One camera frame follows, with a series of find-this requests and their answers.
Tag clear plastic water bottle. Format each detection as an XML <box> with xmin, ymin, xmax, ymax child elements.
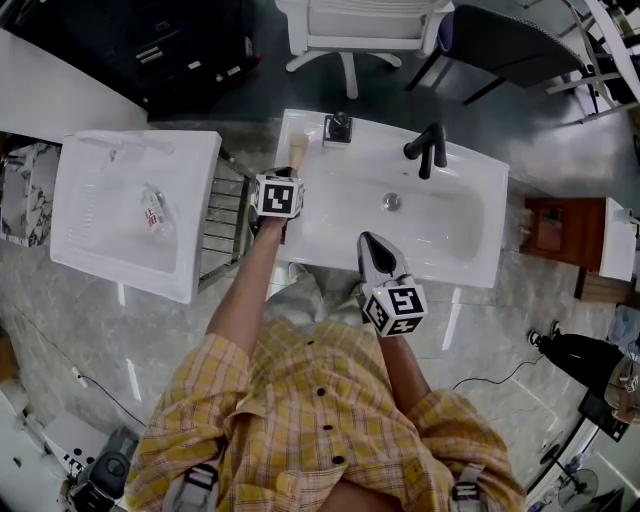
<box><xmin>140</xmin><ymin>183</ymin><xmax>177</xmax><ymax>239</ymax></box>

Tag yellow plaid shirt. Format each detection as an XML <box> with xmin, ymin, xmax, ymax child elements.
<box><xmin>124</xmin><ymin>314</ymin><xmax>527</xmax><ymax>512</ymax></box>

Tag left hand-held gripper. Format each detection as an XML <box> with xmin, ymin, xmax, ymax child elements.
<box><xmin>248</xmin><ymin>167</ymin><xmax>306</xmax><ymax>239</ymax></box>

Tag white rectangular sink basin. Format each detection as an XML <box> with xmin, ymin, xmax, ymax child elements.
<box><xmin>274</xmin><ymin>108</ymin><xmax>511</xmax><ymax>290</ymax></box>

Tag black standing fan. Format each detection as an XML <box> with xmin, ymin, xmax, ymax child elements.
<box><xmin>539</xmin><ymin>439</ymin><xmax>601</xmax><ymax>512</ymax></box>

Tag white washbasin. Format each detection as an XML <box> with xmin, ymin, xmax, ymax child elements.
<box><xmin>598</xmin><ymin>196</ymin><xmax>640</xmax><ymax>284</ymax></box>

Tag black floor cable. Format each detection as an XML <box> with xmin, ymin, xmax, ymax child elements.
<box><xmin>451</xmin><ymin>349</ymin><xmax>547</xmax><ymax>392</ymax></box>

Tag metal wire rack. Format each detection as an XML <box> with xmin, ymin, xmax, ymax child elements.
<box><xmin>198</xmin><ymin>143</ymin><xmax>257</xmax><ymax>294</ymax></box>

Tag black faucet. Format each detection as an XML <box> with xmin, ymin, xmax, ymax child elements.
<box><xmin>403</xmin><ymin>122</ymin><xmax>449</xmax><ymax>181</ymax></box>

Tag white laundry sink basin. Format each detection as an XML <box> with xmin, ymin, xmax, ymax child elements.
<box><xmin>49</xmin><ymin>129</ymin><xmax>223</xmax><ymax>305</ymax></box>

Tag white mesh office chair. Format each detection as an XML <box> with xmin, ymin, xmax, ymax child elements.
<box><xmin>274</xmin><ymin>0</ymin><xmax>457</xmax><ymax>99</ymax></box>

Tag black soap dispenser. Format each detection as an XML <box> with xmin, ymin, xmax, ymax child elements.
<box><xmin>322</xmin><ymin>111</ymin><xmax>354</xmax><ymax>149</ymax></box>

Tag person's right forearm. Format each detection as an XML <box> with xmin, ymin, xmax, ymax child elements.
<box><xmin>381</xmin><ymin>333</ymin><xmax>434</xmax><ymax>417</ymax></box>

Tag light grey trousers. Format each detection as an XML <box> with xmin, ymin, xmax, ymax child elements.
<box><xmin>263</xmin><ymin>261</ymin><xmax>374</xmax><ymax>332</ymax></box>

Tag person's left forearm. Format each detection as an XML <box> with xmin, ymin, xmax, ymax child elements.
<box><xmin>206</xmin><ymin>218</ymin><xmax>290</xmax><ymax>357</ymax></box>

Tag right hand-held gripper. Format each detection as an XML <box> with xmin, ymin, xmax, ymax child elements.
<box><xmin>357</xmin><ymin>230</ymin><xmax>430</xmax><ymax>339</ymax></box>

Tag marble patterned counter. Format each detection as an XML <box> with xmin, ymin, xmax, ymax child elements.
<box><xmin>0</xmin><ymin>133</ymin><xmax>62</xmax><ymax>247</ymax></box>

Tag grey harness strap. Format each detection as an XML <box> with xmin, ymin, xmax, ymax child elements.
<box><xmin>450</xmin><ymin>462</ymin><xmax>488</xmax><ymax>502</ymax></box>
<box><xmin>163</xmin><ymin>462</ymin><xmax>222</xmax><ymax>512</ymax></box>

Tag brown wooden cabinet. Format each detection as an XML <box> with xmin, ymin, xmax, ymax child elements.
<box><xmin>518</xmin><ymin>196</ymin><xmax>609</xmax><ymax>274</ymax></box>

